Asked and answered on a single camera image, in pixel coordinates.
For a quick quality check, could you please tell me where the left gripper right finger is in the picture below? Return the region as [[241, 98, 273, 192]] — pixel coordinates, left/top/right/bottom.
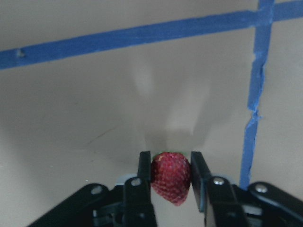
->
[[190, 151, 303, 227]]

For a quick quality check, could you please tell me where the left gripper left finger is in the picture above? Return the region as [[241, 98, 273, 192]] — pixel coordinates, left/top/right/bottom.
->
[[30, 151, 157, 227]]

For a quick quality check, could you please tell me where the strawberry three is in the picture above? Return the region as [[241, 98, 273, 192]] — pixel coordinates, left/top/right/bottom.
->
[[151, 152, 191, 206]]

